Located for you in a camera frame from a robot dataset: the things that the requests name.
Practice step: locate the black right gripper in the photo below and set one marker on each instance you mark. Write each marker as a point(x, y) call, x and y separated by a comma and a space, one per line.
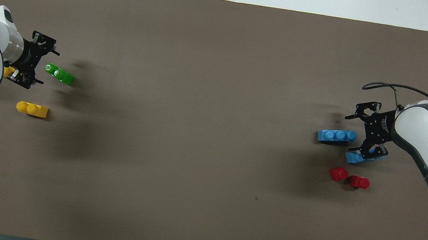
point(380, 128)

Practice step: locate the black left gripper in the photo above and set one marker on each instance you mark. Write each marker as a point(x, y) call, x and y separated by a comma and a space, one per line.
point(32, 59)

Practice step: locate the green two-stud toy block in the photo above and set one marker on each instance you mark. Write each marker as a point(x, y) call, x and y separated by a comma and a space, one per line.
point(62, 75)

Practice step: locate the blue three-stud toy block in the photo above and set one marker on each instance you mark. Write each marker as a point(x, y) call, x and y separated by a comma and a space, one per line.
point(353, 157)
point(335, 136)

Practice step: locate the yellow two-stud toy block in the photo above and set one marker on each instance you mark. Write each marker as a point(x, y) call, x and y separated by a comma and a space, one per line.
point(33, 110)
point(8, 71)

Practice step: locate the small red toy block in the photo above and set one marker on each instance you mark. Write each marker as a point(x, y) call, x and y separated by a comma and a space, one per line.
point(359, 182)
point(338, 174)

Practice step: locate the brown table mat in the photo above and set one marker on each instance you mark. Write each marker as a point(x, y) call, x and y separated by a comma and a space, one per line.
point(201, 93)

